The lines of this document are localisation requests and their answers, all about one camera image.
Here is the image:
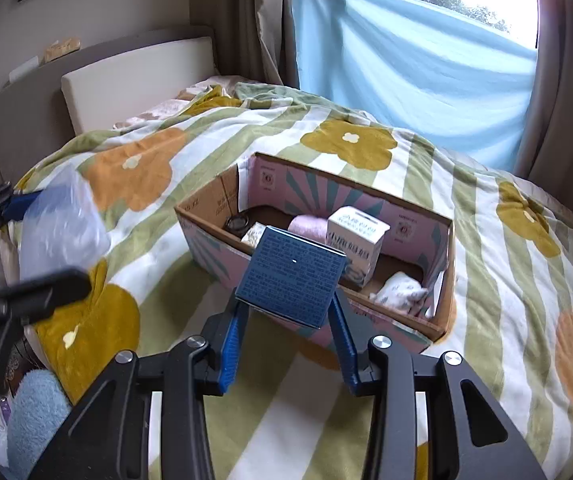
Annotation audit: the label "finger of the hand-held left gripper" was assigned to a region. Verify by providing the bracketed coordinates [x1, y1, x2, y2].
[0, 267, 93, 332]
[0, 182, 50, 242]

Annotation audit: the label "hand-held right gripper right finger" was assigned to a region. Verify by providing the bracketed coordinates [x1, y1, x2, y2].
[328, 290, 547, 480]

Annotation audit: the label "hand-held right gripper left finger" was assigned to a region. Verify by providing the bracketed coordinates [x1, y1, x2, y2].
[29, 305, 250, 480]

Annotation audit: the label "clear plastic floss case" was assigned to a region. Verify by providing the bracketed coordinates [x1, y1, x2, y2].
[19, 166, 112, 281]

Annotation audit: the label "white patterned cloth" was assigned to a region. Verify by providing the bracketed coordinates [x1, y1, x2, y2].
[369, 271, 429, 317]

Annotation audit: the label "blue printed box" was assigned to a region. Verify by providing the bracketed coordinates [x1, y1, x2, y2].
[235, 226, 347, 330]

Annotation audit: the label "pink printed cardboard box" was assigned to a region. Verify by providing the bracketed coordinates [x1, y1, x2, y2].
[174, 151, 457, 356]

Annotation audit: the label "white printed box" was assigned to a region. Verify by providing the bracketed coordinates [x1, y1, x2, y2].
[327, 206, 392, 286]

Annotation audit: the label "floral patterned small box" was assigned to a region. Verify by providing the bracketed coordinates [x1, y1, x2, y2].
[240, 225, 267, 248]

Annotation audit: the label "pink towel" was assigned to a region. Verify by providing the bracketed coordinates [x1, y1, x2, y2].
[287, 214, 329, 241]

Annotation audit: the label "blue fluffy towel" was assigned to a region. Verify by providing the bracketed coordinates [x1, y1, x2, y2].
[6, 370, 74, 471]

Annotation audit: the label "grey bed headboard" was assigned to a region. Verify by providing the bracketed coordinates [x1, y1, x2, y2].
[0, 25, 217, 186]

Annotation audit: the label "floral striped blanket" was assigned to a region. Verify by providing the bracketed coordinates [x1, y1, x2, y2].
[0, 82, 573, 480]

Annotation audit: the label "beige soft item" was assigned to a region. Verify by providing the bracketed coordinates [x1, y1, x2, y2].
[44, 37, 82, 61]

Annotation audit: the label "white headboard cushion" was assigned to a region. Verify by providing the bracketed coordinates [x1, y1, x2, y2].
[61, 36, 220, 137]

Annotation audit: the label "pink patterned bed sheet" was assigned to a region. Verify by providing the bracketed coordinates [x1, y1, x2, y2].
[114, 76, 217, 128]

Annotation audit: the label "light blue window cloth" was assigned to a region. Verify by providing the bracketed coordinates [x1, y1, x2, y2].
[291, 0, 539, 173]

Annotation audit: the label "brown curtain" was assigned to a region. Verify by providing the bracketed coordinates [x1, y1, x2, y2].
[513, 0, 573, 196]
[239, 0, 302, 88]

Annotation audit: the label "white wall plate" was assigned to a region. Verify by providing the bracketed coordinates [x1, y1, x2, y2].
[9, 57, 42, 83]

